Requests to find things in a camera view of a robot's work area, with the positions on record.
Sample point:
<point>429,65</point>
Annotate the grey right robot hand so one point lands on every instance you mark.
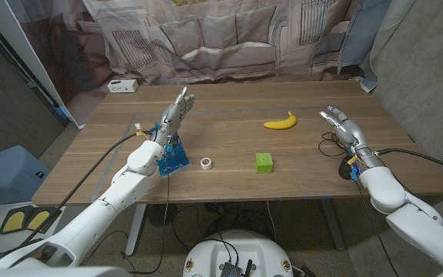
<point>354,138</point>

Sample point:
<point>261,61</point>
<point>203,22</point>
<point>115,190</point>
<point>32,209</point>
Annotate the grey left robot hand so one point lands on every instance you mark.
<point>172,121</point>

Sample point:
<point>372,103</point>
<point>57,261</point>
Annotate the black computer mouse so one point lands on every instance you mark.
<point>345,169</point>

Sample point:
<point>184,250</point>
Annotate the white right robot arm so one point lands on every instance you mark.
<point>383,188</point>

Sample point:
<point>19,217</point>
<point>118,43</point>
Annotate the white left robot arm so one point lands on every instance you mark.
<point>98,211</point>

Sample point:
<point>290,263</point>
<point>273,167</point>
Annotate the white tape roll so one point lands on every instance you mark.
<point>206,167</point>

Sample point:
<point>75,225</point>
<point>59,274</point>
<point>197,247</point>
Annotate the yellow toy banana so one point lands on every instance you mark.
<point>281,124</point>

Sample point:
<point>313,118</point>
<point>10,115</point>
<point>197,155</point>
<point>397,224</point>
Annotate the green cube block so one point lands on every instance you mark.
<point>264,163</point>

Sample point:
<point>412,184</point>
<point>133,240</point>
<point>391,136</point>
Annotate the blue snack bag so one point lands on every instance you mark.
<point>177,161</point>

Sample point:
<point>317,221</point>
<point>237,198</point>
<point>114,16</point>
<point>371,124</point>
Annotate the white power strip box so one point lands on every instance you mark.
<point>123,86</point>

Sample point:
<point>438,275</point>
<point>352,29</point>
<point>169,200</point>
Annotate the white metal table leg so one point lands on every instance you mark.
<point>333,227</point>
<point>135,231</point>

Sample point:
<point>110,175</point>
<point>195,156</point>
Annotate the black floor fan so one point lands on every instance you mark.
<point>162,215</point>

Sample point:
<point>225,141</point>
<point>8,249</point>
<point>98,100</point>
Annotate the printed sofa backdrop cloth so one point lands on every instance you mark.
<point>221,38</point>

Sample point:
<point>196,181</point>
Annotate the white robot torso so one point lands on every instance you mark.
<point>240,246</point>

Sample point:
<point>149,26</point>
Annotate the yellow black foot pedal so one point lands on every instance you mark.
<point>14,222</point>
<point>38,220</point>

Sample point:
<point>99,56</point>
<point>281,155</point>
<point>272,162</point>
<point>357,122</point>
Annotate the blue plastic bin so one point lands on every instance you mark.
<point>6,177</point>

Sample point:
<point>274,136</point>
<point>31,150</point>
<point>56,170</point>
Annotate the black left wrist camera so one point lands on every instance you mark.
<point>174,141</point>

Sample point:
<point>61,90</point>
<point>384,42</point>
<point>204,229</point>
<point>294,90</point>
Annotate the white backdrop frame panel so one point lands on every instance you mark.
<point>24,50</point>

